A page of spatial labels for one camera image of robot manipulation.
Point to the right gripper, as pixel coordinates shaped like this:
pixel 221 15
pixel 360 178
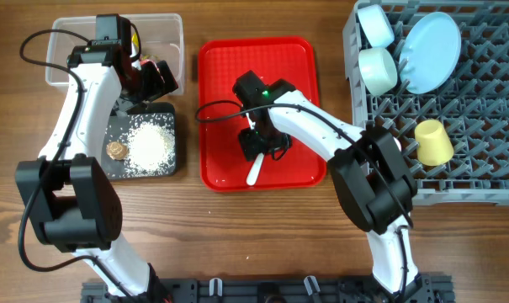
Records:
pixel 251 148

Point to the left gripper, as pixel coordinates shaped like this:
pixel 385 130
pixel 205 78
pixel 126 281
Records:
pixel 156 86

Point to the white plastic spoon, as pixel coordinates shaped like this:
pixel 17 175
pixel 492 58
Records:
pixel 255 170

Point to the yellow snack wrapper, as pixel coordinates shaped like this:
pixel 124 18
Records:
pixel 135 44

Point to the white rice grains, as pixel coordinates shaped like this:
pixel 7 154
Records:
pixel 151 145

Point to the brown food ball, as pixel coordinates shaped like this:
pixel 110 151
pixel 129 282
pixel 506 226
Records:
pixel 117 150

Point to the green bowl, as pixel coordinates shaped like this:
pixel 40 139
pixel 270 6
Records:
pixel 378 71

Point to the blue bowl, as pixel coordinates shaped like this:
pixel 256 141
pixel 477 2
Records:
pixel 376 26

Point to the yellow cup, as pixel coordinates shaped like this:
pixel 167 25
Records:
pixel 434 145

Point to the light blue plate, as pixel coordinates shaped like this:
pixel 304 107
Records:
pixel 430 53

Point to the red snack wrapper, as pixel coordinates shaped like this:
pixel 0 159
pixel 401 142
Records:
pixel 147 63

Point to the pink cup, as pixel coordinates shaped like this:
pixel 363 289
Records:
pixel 397 142

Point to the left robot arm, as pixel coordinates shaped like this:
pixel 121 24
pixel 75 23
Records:
pixel 71 210

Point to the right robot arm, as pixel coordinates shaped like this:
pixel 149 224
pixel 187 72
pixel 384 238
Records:
pixel 374 186

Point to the black waste tray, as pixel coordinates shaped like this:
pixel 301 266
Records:
pixel 117 126

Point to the grey dishwasher rack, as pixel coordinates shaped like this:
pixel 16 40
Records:
pixel 472 104

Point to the clear plastic bin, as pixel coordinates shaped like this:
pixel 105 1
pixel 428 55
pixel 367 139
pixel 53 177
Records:
pixel 161 39

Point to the red plastic tray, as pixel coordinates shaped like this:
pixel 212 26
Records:
pixel 223 167

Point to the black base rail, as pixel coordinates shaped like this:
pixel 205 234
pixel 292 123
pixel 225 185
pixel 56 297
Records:
pixel 424 288

